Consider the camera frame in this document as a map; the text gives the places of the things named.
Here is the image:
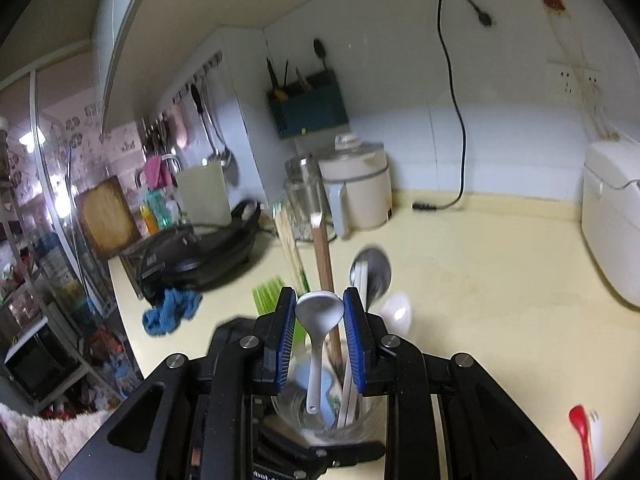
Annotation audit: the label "black electric griddle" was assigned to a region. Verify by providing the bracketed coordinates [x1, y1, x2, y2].
[122, 200, 263, 303]

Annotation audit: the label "brown chopstick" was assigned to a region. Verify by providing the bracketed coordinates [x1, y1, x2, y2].
[310, 212, 337, 365]
[316, 215, 346, 366]

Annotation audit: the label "metal spoon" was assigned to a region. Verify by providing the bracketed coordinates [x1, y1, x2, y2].
[349, 246, 393, 313]

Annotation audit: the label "large white plastic spoon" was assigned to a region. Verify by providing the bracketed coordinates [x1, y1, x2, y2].
[375, 291, 413, 333]

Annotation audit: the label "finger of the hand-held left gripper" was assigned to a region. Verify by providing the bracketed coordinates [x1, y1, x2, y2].
[257, 425, 387, 467]
[206, 316, 266, 361]

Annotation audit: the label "microwave oven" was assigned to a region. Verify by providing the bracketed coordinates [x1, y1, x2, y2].
[5, 322, 76, 401]

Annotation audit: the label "chopsticks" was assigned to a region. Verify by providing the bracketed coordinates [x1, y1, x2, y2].
[274, 205, 311, 293]

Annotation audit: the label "wall hook rail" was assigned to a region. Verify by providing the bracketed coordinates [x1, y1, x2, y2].
[150, 50, 223, 121]

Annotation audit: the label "cream electric kettle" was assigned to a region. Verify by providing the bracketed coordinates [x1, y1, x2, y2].
[317, 132, 393, 238]

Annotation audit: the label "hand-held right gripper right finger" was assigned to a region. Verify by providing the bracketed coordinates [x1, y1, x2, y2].
[341, 286, 576, 480]

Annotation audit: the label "dark green utensil holder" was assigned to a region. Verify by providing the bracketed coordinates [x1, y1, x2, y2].
[267, 71, 351, 141]

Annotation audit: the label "hanging metal ladle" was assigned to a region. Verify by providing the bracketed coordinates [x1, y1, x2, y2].
[190, 84, 232, 168]

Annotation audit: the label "red plastic spoon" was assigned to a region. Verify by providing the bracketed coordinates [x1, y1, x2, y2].
[568, 404, 593, 480]

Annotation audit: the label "wooden cutting board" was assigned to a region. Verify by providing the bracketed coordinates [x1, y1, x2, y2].
[74, 176, 143, 262]

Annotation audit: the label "small white spoon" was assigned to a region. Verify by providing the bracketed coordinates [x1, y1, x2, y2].
[295, 290, 346, 415]

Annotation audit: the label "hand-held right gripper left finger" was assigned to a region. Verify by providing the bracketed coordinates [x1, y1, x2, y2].
[57, 286, 299, 480]

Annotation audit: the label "white rice cooker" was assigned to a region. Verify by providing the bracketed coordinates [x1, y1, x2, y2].
[581, 139, 640, 308]

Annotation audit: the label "blue plastic fork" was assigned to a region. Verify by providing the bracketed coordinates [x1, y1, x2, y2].
[292, 362, 341, 431]

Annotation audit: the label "pink cloth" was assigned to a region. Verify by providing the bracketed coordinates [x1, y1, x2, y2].
[144, 155, 173, 188]

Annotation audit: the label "glass jar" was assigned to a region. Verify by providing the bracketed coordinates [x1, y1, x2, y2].
[284, 156, 326, 241]

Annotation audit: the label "blue cloth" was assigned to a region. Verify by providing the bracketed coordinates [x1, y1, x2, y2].
[142, 287, 203, 337]

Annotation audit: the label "pale square container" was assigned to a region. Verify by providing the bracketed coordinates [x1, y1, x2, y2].
[176, 162, 233, 228]

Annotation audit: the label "clear glass cup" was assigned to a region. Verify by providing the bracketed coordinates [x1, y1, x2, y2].
[270, 355, 388, 448]

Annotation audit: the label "black power cable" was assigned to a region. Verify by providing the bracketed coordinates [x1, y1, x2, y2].
[412, 0, 493, 211]

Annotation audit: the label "person's left forearm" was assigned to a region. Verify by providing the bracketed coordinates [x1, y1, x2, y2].
[0, 402, 113, 480]

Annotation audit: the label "white wall socket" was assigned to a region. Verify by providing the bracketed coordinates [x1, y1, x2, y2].
[547, 61, 576, 95]
[580, 66, 603, 98]

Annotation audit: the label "white plastic fork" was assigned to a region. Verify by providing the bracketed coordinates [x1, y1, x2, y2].
[587, 410, 603, 461]

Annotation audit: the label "green bottle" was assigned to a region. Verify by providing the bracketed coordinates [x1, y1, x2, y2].
[147, 189, 173, 228]

